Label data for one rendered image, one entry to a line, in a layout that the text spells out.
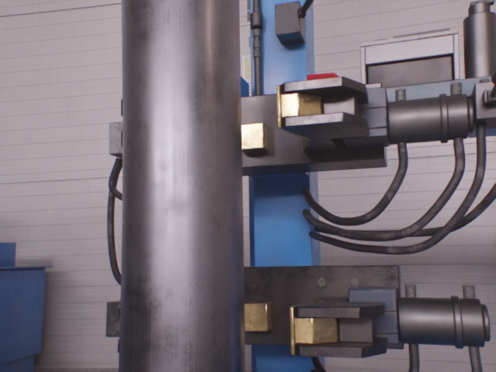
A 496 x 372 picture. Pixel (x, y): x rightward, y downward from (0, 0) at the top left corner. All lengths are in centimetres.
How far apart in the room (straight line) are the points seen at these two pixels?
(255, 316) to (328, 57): 230
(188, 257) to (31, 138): 333
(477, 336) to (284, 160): 62
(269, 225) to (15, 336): 219
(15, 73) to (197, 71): 345
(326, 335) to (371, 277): 32
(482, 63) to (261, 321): 84
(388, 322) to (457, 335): 14
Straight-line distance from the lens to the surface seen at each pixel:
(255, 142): 151
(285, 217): 174
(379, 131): 138
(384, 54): 157
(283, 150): 154
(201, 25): 101
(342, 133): 131
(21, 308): 366
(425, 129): 140
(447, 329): 137
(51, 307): 402
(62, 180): 403
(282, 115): 123
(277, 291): 152
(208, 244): 93
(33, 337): 377
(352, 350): 117
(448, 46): 157
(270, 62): 185
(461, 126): 141
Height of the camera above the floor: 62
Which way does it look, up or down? 7 degrees up
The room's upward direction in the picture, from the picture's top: 1 degrees counter-clockwise
